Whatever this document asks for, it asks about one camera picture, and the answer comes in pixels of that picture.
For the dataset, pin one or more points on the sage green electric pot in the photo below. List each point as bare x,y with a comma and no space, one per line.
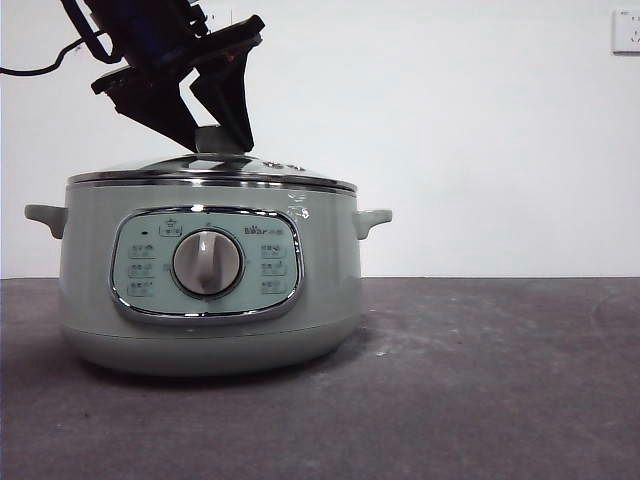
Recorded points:
340,260

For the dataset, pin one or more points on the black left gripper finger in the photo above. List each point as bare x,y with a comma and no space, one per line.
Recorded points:
155,110
227,95

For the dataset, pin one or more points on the glass lid with green knob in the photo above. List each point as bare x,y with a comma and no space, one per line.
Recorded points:
225,162

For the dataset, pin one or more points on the white wall socket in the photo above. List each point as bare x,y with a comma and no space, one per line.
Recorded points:
627,32
221,14

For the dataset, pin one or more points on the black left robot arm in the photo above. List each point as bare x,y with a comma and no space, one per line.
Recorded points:
145,25

